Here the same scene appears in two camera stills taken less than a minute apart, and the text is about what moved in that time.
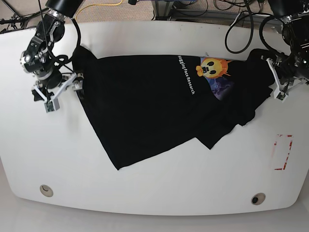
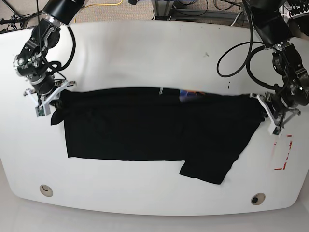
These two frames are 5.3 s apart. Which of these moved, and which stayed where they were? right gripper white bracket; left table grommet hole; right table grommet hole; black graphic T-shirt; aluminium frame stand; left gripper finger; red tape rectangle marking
Moved: black graphic T-shirt; left gripper finger; right gripper white bracket
Stayed: right table grommet hole; red tape rectangle marking; left table grommet hole; aluminium frame stand
